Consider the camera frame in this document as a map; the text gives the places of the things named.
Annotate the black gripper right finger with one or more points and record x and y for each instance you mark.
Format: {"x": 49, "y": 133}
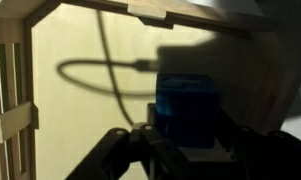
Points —
{"x": 266, "y": 156}

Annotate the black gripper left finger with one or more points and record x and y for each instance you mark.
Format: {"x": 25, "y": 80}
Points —
{"x": 123, "y": 160}

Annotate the blue block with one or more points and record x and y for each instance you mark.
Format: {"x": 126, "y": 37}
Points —
{"x": 186, "y": 110}

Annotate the wooden slatted tray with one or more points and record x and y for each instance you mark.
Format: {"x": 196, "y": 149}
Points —
{"x": 13, "y": 83}

